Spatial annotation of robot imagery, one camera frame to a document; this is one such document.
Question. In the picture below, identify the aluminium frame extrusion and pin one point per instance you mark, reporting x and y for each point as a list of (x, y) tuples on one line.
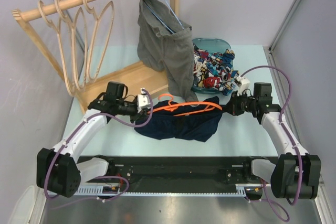
[(268, 55)]

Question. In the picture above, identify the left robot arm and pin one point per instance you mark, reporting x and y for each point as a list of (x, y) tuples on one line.
[(58, 171)]

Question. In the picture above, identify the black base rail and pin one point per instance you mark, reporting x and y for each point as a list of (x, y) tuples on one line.
[(183, 175)]

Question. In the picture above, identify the wooden clothes rack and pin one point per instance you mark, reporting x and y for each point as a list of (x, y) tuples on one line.
[(135, 76)]

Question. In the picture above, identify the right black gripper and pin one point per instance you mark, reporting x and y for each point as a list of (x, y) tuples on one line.
[(232, 106)]

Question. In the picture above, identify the white slotted cable duct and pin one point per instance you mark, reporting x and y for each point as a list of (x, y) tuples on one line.
[(98, 190)]

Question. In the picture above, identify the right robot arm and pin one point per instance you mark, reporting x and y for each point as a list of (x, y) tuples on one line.
[(296, 173)]

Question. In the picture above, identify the grey shorts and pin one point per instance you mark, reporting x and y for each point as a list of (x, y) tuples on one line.
[(173, 53)]

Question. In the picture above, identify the teal plastic basket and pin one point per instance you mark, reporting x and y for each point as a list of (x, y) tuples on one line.
[(211, 45)]

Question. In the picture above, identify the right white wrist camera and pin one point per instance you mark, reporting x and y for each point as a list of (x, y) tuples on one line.
[(242, 83)]

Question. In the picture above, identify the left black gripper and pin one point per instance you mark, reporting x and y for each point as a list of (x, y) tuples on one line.
[(136, 116)]

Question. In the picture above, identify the wooden hanger far left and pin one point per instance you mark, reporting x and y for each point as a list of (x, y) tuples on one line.
[(57, 28)]

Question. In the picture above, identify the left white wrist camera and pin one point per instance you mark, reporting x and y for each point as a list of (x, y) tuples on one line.
[(143, 100)]

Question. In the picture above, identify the blue wire hanger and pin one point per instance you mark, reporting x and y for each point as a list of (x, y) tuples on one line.
[(166, 16)]

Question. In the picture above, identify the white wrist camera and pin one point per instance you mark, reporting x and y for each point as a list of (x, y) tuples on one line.
[(242, 83), (143, 100)]

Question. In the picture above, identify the navy blue shorts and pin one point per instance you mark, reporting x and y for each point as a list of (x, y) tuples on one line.
[(199, 127)]

